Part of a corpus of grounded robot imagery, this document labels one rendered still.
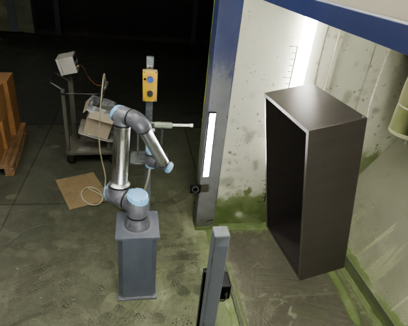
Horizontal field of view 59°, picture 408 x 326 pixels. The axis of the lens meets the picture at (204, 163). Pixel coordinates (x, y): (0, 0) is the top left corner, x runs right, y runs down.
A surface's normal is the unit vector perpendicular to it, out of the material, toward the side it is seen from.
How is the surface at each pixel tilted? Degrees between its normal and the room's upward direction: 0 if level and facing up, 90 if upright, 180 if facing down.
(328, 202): 90
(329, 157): 90
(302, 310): 0
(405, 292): 57
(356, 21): 90
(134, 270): 90
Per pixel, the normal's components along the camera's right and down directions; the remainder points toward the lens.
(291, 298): 0.09, -0.87
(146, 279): 0.16, 0.50
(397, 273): -0.77, -0.47
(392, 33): -0.98, 0.00
